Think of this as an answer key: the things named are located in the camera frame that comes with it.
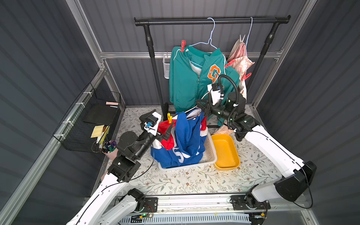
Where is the pink pen cup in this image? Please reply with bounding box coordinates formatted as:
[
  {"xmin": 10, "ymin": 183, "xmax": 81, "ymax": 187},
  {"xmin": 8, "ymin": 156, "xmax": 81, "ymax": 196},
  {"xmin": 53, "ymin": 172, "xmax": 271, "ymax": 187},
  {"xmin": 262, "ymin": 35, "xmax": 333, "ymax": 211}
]
[{"xmin": 101, "ymin": 140, "xmax": 118, "ymax": 161}]

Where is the white mesh hanging cup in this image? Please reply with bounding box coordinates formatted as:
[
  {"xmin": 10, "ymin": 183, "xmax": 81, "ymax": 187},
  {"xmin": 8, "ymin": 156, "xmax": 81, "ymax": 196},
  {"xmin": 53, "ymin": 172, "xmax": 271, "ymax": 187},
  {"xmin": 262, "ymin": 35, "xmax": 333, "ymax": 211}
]
[{"xmin": 162, "ymin": 53, "xmax": 171, "ymax": 79}]

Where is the pink wire hanger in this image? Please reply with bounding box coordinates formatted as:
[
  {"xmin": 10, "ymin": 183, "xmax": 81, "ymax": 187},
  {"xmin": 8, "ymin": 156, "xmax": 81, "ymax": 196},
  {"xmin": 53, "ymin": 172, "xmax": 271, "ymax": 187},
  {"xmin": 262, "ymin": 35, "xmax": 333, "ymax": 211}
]
[{"xmin": 176, "ymin": 106, "xmax": 202, "ymax": 116}]

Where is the red clothespin lower floral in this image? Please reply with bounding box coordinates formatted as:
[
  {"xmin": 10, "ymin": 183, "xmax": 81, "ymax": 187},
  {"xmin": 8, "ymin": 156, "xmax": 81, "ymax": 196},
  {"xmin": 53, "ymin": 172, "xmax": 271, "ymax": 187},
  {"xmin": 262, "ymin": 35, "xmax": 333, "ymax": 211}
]
[{"xmin": 242, "ymin": 73, "xmax": 252, "ymax": 81}]

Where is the yellow plastic tray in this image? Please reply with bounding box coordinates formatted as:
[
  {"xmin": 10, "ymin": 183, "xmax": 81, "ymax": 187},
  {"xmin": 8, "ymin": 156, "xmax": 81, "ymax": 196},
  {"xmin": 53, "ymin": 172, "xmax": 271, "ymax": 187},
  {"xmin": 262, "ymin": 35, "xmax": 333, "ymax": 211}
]
[{"xmin": 211, "ymin": 134, "xmax": 241, "ymax": 171}]

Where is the yellow clothespin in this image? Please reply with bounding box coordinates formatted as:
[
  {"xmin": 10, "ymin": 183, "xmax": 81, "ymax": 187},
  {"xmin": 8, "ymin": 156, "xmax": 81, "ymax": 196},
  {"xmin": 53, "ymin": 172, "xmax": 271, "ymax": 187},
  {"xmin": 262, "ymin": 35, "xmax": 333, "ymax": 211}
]
[{"xmin": 167, "ymin": 113, "xmax": 173, "ymax": 124}]

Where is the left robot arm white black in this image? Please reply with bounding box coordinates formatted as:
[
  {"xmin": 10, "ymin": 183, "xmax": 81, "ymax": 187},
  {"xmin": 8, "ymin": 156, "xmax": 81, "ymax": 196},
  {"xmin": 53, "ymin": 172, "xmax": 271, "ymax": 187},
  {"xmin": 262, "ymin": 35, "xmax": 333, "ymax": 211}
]
[{"xmin": 68, "ymin": 125, "xmax": 173, "ymax": 225}]

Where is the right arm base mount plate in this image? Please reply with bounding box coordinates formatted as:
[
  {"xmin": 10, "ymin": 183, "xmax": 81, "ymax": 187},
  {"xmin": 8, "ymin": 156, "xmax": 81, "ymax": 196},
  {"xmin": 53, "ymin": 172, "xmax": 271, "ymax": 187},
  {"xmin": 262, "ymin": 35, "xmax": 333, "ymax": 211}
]
[{"xmin": 229, "ymin": 195, "xmax": 271, "ymax": 211}]

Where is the pink floral garment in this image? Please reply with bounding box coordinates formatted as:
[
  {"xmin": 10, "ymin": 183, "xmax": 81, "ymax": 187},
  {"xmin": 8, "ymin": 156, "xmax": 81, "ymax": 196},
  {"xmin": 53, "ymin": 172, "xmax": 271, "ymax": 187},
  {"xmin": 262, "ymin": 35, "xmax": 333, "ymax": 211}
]
[{"xmin": 215, "ymin": 39, "xmax": 255, "ymax": 136}]

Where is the red clothespin on green jacket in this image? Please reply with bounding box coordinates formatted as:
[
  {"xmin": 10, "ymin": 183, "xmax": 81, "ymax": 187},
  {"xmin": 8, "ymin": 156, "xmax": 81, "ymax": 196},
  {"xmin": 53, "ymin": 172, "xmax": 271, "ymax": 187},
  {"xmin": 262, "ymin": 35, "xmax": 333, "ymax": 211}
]
[{"xmin": 181, "ymin": 40, "xmax": 186, "ymax": 53}]

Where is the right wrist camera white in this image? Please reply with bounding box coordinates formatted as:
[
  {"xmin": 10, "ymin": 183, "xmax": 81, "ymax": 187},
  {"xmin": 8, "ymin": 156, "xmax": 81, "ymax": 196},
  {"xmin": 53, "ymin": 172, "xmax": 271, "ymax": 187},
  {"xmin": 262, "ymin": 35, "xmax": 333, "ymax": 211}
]
[{"xmin": 207, "ymin": 83, "xmax": 224, "ymax": 107}]

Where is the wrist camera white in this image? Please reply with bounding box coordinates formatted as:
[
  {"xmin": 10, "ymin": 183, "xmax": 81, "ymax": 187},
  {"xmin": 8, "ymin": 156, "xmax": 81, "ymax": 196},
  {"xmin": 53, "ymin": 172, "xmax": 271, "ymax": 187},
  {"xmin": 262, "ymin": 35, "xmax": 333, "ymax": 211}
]
[
  {"xmin": 207, "ymin": 83, "xmax": 224, "ymax": 107},
  {"xmin": 139, "ymin": 110, "xmax": 162, "ymax": 136}
]

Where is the red clothespin upper floral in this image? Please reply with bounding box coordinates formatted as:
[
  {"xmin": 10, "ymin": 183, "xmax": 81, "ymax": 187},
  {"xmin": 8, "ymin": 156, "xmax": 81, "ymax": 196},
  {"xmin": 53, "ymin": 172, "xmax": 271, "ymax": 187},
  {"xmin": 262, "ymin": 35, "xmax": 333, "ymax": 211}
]
[{"xmin": 224, "ymin": 60, "xmax": 235, "ymax": 68}]

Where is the blue red white jacket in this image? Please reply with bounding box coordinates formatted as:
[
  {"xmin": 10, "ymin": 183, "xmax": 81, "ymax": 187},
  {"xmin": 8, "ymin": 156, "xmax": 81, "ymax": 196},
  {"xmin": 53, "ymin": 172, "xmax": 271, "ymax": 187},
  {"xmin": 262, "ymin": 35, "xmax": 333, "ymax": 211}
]
[{"xmin": 151, "ymin": 111, "xmax": 208, "ymax": 168}]

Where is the yellow sticky notepad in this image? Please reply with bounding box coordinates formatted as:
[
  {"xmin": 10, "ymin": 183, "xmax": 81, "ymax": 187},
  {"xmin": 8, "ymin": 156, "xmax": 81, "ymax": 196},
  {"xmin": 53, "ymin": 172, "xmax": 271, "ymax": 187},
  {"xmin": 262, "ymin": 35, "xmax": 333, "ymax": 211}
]
[{"xmin": 91, "ymin": 125, "xmax": 105, "ymax": 138}]

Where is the green jacket orange letter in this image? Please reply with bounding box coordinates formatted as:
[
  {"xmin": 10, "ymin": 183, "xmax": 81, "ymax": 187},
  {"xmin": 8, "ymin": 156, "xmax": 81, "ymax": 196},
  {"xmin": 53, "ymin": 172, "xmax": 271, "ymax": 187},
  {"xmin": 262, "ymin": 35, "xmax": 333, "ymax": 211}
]
[{"xmin": 169, "ymin": 46, "xmax": 240, "ymax": 113}]

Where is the white perforated laundry basket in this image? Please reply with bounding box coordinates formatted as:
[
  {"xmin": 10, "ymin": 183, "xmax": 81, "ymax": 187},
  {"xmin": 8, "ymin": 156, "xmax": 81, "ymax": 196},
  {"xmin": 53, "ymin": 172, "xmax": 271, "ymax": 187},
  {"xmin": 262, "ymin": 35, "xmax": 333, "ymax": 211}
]
[{"xmin": 158, "ymin": 133, "xmax": 218, "ymax": 172}]

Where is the light blue wire hanger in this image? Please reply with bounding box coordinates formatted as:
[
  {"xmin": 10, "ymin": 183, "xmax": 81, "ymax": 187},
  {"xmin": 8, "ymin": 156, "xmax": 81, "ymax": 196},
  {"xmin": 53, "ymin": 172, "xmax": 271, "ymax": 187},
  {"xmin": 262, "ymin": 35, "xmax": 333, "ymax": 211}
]
[{"xmin": 245, "ymin": 16, "xmax": 254, "ymax": 50}]

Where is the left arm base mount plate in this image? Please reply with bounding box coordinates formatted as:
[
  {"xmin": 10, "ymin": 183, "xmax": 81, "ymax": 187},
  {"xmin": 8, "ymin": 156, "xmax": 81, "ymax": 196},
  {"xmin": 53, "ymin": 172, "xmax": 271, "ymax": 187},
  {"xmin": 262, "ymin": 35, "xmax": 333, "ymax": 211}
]
[{"xmin": 135, "ymin": 197, "xmax": 158, "ymax": 213}]

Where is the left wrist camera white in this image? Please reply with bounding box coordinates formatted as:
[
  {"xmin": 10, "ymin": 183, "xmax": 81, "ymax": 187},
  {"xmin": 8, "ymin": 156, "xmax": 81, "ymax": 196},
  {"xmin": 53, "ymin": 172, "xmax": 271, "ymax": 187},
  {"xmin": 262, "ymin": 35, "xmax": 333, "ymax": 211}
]
[{"xmin": 139, "ymin": 110, "xmax": 162, "ymax": 136}]

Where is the black wire mesh basket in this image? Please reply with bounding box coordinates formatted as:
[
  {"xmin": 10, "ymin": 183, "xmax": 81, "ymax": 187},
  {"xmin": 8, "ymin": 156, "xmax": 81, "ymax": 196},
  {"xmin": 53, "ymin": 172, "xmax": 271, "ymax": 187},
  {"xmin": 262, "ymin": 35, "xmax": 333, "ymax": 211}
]
[{"xmin": 53, "ymin": 84, "xmax": 122, "ymax": 153}]

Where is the red clothespin floral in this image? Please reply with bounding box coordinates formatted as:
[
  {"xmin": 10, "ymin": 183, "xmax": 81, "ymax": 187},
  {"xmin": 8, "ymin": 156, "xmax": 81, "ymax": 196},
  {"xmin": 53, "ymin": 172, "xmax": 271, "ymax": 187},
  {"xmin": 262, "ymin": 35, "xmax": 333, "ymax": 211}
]
[
  {"xmin": 242, "ymin": 73, "xmax": 252, "ymax": 81},
  {"xmin": 224, "ymin": 60, "xmax": 235, "ymax": 68}
]

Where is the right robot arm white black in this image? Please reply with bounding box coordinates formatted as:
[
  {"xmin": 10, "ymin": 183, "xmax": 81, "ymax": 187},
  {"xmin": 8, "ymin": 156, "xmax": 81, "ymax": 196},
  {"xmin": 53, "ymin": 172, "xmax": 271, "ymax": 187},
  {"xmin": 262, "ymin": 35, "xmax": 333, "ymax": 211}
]
[{"xmin": 196, "ymin": 92, "xmax": 317, "ymax": 210}]

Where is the black clothes rack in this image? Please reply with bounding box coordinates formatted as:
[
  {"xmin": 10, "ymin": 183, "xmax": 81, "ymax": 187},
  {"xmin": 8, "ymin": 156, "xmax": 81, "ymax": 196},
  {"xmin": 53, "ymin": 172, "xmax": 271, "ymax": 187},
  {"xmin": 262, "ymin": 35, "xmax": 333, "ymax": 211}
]
[{"xmin": 134, "ymin": 15, "xmax": 291, "ymax": 118}]

